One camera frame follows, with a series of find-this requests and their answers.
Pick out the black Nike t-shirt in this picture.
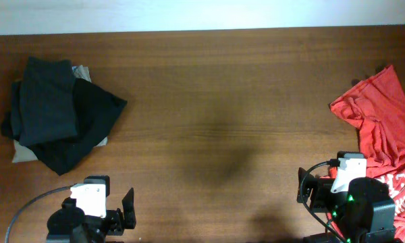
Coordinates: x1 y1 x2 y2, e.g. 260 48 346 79
9 56 79 148

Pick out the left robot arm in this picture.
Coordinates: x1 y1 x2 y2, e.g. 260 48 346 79
46 184 136 243

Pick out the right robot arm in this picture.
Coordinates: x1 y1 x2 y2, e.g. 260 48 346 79
297 168 401 243

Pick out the red printed t-shirt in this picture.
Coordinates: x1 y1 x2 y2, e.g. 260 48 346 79
329 65 405 240

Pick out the folded black garment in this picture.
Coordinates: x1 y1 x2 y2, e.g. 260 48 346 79
2 77 128 175

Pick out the folded beige garment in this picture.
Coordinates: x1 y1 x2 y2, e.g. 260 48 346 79
11 65 108 164

